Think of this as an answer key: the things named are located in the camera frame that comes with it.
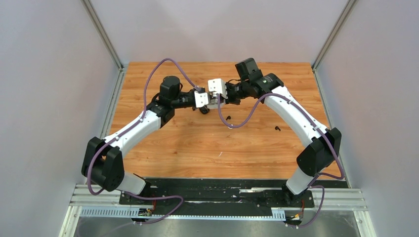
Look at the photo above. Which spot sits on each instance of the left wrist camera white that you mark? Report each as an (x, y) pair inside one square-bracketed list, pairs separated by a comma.
[(201, 99)]

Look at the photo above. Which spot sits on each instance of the white earbud charging case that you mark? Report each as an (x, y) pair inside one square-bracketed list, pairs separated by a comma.
[(215, 101)]

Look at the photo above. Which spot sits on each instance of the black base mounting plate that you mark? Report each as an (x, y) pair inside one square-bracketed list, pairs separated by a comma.
[(164, 198)]

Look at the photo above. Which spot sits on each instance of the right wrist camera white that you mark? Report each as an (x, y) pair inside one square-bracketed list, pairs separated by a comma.
[(218, 86)]

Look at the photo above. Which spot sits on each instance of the aluminium front rail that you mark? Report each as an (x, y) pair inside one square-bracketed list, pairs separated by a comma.
[(332, 199)]

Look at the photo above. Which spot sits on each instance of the right aluminium frame post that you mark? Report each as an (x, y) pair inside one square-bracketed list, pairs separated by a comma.
[(334, 33)]

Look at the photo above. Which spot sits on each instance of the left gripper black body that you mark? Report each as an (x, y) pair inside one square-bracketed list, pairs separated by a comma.
[(194, 109)]

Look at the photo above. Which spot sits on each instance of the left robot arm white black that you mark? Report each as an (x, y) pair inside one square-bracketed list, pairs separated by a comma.
[(103, 164)]

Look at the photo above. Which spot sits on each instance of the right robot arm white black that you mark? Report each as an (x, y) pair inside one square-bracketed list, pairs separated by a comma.
[(321, 144)]

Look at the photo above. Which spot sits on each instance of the black earbud charging case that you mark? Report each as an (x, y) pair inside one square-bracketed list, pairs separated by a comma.
[(204, 113)]

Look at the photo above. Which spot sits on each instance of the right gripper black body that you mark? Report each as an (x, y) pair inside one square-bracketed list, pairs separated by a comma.
[(232, 97)]

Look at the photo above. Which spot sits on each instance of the aluminium frame post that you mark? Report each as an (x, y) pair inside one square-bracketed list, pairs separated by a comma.
[(334, 33), (102, 33)]

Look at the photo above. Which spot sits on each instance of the left aluminium frame post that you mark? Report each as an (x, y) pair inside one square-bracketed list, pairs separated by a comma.
[(102, 33)]

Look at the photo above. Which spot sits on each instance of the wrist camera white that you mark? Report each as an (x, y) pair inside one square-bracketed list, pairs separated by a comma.
[(201, 99), (218, 86)]

